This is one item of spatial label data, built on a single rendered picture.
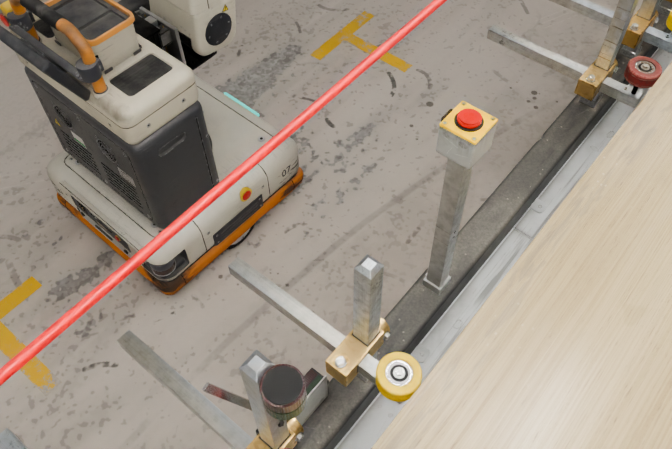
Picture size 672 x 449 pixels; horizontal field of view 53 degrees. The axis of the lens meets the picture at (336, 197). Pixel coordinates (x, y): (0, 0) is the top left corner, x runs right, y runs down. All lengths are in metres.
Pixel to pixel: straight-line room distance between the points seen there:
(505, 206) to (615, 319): 0.46
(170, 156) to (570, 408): 1.25
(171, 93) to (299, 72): 1.25
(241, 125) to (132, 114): 0.71
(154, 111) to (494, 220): 0.90
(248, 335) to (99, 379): 0.48
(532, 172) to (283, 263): 1.00
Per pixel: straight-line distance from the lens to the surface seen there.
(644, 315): 1.38
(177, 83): 1.86
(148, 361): 1.33
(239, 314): 2.32
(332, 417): 1.41
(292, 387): 0.93
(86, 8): 1.99
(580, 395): 1.27
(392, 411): 1.50
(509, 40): 1.95
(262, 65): 3.08
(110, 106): 1.83
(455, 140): 1.13
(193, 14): 2.04
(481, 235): 1.64
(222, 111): 2.50
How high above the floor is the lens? 2.03
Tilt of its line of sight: 53 degrees down
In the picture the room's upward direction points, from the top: 1 degrees counter-clockwise
